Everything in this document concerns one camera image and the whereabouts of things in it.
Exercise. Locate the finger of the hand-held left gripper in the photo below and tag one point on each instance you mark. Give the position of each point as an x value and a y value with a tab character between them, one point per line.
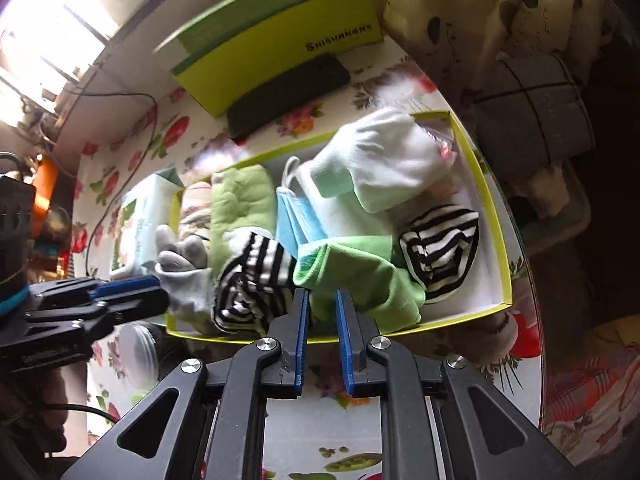
135	307
125	286

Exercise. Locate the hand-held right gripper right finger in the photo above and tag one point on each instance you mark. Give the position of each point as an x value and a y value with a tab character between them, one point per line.
345	345

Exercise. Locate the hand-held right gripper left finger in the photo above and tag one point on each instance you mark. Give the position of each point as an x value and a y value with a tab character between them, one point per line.
301	340

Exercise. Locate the grey glove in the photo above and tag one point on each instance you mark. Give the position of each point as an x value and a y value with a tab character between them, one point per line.
185	280

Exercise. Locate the bright green sock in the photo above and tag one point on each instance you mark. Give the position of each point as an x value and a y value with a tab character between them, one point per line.
350	275

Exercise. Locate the black white striped sock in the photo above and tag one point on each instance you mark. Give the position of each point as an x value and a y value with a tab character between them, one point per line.
440	255
250	285

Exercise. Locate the pink patterned sock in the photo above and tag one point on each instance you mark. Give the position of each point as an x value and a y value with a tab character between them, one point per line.
195	205

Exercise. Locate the blue face mask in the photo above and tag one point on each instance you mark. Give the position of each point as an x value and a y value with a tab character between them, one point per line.
295	220

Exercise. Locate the light green towel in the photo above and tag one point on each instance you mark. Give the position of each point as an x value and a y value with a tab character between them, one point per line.
240	205

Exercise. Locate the yellow-green box lid tray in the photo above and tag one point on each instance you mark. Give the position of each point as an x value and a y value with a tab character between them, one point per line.
480	285

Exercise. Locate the white mint sock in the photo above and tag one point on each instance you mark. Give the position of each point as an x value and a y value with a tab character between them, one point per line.
385	155

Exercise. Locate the clear plastic bag red print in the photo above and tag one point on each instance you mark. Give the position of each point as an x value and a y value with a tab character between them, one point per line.
447	150

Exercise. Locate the pile of household clutter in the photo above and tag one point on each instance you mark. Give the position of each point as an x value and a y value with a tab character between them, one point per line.
55	220

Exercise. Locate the clear round plastic container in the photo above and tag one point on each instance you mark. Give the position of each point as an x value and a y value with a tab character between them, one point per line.
137	350

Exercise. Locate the orange plastic tray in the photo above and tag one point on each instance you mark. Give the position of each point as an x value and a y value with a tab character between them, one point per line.
45	185

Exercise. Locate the wet wipes pack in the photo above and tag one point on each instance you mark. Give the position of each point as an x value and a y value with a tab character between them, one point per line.
140	225

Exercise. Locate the floral fruit print tablecloth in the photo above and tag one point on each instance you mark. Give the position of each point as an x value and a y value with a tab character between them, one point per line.
325	430

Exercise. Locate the black case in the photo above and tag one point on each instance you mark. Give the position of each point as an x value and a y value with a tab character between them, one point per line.
290	95

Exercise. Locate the red plaid blanket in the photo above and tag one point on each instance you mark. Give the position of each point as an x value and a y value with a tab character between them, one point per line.
590	395

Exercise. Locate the white cloth in bin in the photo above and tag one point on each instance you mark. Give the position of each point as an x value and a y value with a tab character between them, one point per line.
545	185

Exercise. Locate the grey plastic bin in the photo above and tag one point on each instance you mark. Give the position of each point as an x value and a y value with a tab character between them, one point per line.
575	210

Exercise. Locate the yellow-green cardboard box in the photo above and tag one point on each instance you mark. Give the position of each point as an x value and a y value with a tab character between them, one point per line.
280	45

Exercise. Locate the grey pillow with black lines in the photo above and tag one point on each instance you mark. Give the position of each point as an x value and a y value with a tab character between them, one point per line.
535	115

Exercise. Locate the grey-green flat box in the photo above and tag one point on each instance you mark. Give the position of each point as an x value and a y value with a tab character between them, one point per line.
250	10

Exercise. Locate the cream spotted cloth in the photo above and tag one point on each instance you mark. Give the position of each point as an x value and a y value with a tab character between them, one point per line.
450	0

